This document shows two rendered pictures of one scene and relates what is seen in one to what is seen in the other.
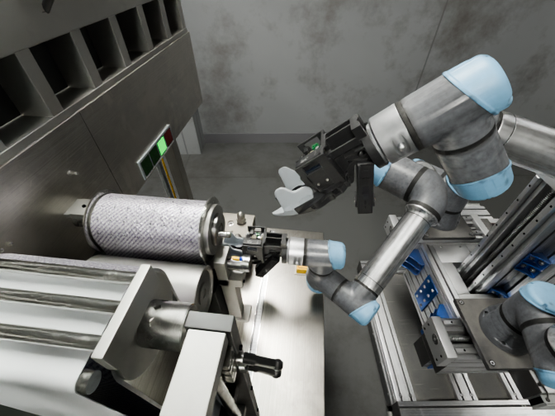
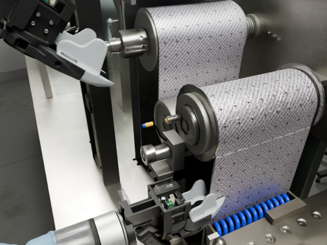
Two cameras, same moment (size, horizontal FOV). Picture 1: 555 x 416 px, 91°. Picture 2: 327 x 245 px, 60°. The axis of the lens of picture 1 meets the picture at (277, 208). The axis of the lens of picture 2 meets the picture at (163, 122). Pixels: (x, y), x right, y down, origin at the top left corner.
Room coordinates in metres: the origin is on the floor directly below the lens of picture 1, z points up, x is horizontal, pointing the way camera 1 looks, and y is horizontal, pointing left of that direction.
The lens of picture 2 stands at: (0.76, -0.13, 1.53)
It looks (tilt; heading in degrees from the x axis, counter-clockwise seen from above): 32 degrees down; 148
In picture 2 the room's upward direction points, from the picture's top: straight up
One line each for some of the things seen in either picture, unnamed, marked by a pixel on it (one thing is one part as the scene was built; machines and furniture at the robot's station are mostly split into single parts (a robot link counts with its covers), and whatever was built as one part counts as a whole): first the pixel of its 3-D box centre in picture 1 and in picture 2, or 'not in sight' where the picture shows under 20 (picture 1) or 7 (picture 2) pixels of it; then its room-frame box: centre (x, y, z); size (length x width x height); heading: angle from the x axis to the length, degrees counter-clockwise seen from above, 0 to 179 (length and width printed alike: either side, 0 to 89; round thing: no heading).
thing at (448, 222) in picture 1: (443, 210); not in sight; (0.84, -0.73, 0.87); 0.15 x 0.15 x 0.10
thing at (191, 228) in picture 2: not in sight; (189, 221); (0.49, 0.09, 1.09); 0.09 x 0.05 x 0.02; 82
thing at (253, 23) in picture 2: not in sight; (240, 28); (0.19, 0.46, 1.34); 0.07 x 0.07 x 0.07; 84
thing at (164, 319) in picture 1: (169, 324); (132, 43); (0.16, 0.15, 1.34); 0.06 x 0.06 x 0.06; 84
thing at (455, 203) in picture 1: (454, 189); not in sight; (0.85, -0.73, 0.98); 0.13 x 0.12 x 0.14; 44
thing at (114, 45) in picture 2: not in sight; (107, 46); (0.15, 0.09, 1.34); 0.06 x 0.03 x 0.03; 84
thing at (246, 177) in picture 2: not in sight; (257, 176); (0.48, 0.27, 1.12); 0.23 x 0.01 x 0.18; 84
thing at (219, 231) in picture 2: not in sight; (254, 214); (0.50, 0.26, 1.03); 0.21 x 0.04 x 0.03; 84
